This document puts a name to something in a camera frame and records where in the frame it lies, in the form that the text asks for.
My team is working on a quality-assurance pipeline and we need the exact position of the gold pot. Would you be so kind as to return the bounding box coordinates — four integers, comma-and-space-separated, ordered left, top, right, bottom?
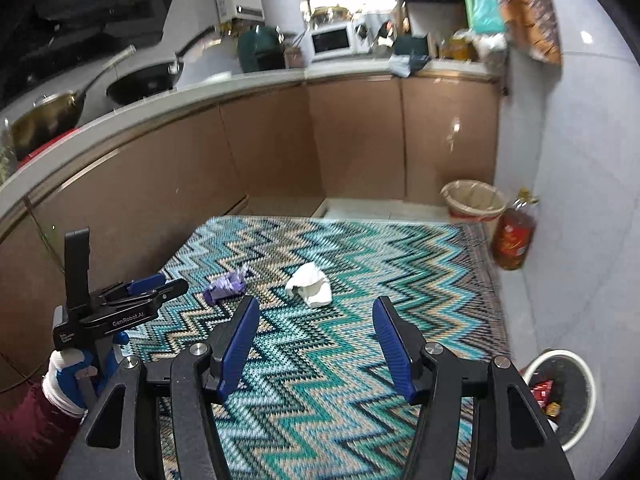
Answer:
309, 5, 354, 29

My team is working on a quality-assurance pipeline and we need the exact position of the brown kitchen cabinet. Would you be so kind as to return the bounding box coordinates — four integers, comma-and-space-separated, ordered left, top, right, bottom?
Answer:
0, 67, 502, 396

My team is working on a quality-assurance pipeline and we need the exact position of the black frying pan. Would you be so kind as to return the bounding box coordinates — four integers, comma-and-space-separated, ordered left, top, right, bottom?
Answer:
106, 25, 217, 107

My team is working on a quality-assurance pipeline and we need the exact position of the white crumpled tissue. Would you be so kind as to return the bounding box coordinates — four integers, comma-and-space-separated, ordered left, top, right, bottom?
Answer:
285, 261, 333, 309

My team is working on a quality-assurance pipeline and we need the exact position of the dark green pot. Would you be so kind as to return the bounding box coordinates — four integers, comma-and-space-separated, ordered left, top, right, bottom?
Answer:
236, 23, 285, 74

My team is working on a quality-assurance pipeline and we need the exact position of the black range hood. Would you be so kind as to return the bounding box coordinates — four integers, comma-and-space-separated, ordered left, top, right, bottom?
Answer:
0, 0, 189, 107

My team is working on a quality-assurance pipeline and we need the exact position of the purple wrapper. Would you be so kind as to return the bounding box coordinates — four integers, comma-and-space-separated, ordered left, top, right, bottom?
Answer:
202, 270, 247, 305

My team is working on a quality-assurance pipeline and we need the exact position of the teal paper bag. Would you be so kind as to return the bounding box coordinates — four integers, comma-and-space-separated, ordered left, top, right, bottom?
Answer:
472, 0, 509, 36

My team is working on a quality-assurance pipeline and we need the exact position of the blue cloth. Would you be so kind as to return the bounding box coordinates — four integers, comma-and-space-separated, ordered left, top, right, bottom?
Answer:
389, 55, 431, 79

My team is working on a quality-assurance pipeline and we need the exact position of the person's left hand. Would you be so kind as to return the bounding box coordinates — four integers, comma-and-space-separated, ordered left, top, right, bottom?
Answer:
41, 344, 130, 417

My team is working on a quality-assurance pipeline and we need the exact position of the person's left forearm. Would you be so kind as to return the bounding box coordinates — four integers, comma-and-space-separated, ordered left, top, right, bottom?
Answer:
0, 382, 87, 480

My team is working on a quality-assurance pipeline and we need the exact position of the beige plastic bucket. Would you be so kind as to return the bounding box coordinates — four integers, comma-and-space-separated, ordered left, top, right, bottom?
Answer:
440, 179, 510, 222

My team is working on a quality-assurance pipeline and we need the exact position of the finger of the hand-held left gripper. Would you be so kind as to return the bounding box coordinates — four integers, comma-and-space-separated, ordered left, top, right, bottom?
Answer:
102, 273, 168, 297
106, 279, 190, 307

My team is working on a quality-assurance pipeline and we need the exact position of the zigzag knit tablecloth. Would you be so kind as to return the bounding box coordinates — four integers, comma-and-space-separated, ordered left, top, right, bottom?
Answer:
106, 216, 512, 480

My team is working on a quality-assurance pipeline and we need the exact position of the steel wok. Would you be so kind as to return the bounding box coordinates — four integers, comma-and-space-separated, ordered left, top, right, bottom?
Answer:
9, 45, 137, 162

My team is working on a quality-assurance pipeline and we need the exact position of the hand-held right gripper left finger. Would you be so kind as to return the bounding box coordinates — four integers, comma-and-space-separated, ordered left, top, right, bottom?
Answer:
57, 295, 261, 480

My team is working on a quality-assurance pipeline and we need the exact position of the oil bottle red label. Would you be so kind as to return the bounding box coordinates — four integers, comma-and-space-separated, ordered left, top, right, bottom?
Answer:
492, 188, 540, 271

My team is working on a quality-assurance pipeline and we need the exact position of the white microwave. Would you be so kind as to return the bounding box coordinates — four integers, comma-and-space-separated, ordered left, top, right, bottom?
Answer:
309, 22, 354, 57

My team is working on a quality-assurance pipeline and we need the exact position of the glass jar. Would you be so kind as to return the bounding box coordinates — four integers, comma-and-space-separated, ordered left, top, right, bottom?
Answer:
0, 117, 19, 182

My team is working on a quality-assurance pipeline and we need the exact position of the white trash bin black liner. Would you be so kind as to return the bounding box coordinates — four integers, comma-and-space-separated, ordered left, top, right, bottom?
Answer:
522, 350, 597, 454

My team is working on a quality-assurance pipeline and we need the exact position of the white bag on counter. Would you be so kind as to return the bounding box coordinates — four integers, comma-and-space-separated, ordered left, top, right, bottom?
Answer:
475, 32, 509, 69

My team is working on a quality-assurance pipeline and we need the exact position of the dark container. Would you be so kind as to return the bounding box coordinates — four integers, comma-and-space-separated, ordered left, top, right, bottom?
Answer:
392, 34, 431, 57

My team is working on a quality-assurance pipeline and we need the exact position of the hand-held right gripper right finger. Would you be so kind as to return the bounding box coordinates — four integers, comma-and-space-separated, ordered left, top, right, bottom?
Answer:
372, 296, 576, 480

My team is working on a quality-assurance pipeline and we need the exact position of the yellow food packet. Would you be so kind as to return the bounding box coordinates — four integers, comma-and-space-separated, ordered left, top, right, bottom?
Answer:
441, 30, 476, 61

